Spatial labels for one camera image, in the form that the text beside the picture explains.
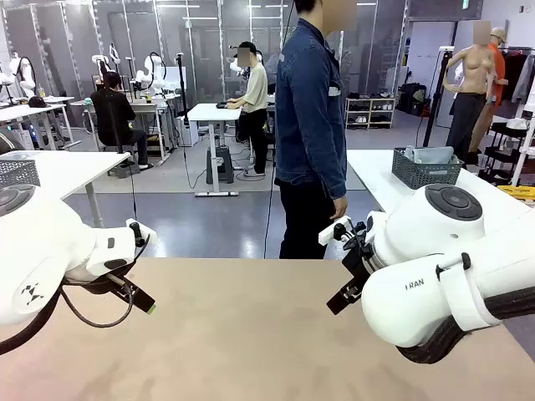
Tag grey frame workbench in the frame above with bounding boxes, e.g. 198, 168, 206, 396
69, 94, 183, 162

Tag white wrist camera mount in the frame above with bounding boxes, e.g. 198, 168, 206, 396
125, 216, 158, 248
318, 216, 368, 251

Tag clothes rack with garments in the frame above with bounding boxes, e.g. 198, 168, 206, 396
499, 45, 535, 105

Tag white table with rounded corner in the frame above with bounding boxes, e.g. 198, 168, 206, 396
346, 149, 535, 222

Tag black shelf cart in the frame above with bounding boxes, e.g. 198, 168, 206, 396
478, 120, 535, 185

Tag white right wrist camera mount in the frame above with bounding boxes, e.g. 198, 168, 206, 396
318, 216, 368, 251

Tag grey perforated plastic basket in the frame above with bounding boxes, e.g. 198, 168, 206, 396
391, 145, 465, 191
0, 159, 42, 188

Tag white standing desk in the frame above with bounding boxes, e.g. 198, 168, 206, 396
186, 103, 244, 198

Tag person in denim jacket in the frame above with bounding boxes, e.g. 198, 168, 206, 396
273, 0, 359, 260

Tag white table with grey leg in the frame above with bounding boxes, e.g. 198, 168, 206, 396
0, 150, 131, 229

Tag bare torso mannequin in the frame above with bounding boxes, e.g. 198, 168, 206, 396
442, 20, 499, 166

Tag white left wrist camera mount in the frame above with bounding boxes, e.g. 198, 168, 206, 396
125, 216, 158, 248

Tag black right arm cable sleeve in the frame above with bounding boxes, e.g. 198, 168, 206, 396
395, 287, 535, 365

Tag black arm cable sleeve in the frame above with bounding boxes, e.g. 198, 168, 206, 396
0, 287, 64, 357
395, 287, 535, 365

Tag white shoe rack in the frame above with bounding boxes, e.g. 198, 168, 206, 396
344, 95, 397, 130

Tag black tripod with white head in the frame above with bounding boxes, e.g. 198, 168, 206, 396
420, 44, 456, 148

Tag yellow crate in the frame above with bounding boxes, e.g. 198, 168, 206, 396
497, 185, 535, 206

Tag black left arm cable sleeve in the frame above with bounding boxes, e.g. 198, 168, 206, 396
0, 287, 64, 357

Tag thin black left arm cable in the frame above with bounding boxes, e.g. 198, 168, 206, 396
60, 233, 151, 329

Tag black tripod pole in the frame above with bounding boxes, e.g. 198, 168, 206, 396
174, 52, 192, 129

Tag grey step stool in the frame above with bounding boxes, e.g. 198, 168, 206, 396
205, 145, 235, 185

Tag seated person in black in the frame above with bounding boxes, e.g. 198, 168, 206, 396
89, 71, 150, 170

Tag person's right forearm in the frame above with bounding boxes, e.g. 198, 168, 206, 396
324, 137, 349, 201

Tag person's right hand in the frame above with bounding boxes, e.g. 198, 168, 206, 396
331, 195, 349, 221

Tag black bags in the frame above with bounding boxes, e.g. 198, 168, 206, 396
396, 82, 431, 117

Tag person in beige t-shirt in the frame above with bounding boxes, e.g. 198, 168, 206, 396
225, 41, 269, 176

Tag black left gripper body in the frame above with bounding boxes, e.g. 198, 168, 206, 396
62, 270, 135, 296

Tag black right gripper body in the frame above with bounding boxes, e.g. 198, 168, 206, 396
340, 233, 381, 293

